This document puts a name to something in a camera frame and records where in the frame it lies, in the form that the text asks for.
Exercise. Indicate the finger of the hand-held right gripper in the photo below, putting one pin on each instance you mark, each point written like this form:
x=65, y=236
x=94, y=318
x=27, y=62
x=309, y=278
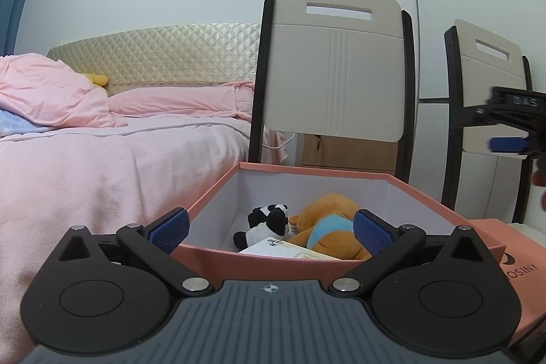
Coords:
x=471, y=116
x=507, y=144

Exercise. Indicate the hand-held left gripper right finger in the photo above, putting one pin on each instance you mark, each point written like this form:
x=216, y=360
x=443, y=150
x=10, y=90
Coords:
x=374, y=235

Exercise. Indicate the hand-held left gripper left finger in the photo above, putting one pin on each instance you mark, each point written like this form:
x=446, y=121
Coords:
x=170, y=232

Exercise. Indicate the cream paper booklet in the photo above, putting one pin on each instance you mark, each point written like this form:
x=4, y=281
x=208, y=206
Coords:
x=277, y=248

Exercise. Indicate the beige quilted headboard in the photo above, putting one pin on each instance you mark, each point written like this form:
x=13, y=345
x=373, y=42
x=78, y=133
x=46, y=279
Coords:
x=170, y=57

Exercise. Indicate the yellow plush toy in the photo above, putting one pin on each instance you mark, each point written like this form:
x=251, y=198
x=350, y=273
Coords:
x=97, y=79

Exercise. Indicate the key in nightstand lock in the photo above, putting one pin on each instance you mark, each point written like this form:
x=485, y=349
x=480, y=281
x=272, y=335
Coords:
x=317, y=142

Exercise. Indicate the person's right hand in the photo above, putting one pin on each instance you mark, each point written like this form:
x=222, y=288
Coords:
x=540, y=179

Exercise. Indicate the pink duvet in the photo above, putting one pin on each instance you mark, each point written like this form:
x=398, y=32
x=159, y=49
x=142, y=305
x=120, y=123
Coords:
x=47, y=91

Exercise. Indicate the wooden nightstand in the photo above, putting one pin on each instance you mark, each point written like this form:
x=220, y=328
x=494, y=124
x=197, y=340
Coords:
x=354, y=155

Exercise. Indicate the pink storage box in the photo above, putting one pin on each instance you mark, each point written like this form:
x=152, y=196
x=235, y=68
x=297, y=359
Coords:
x=298, y=268

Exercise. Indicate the white desk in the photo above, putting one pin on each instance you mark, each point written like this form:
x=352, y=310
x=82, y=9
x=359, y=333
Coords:
x=533, y=230

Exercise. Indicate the bed with pink sheet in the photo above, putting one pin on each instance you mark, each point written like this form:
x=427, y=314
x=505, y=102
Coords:
x=98, y=180

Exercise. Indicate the light blue blanket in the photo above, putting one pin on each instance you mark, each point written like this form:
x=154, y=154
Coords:
x=17, y=125

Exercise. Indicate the orange plush toy blue shirt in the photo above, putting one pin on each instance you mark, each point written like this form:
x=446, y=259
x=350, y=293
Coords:
x=326, y=219

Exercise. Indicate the beige chair black frame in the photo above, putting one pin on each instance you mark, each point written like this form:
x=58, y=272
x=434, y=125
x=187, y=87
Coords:
x=482, y=82
x=337, y=65

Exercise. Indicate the pink box lid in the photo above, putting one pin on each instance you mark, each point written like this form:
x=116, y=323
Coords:
x=518, y=261

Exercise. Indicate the pink pillow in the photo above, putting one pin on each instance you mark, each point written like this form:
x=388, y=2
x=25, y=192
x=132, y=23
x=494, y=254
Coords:
x=179, y=101

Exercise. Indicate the panda plush toy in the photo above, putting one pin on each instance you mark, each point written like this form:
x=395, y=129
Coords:
x=266, y=221

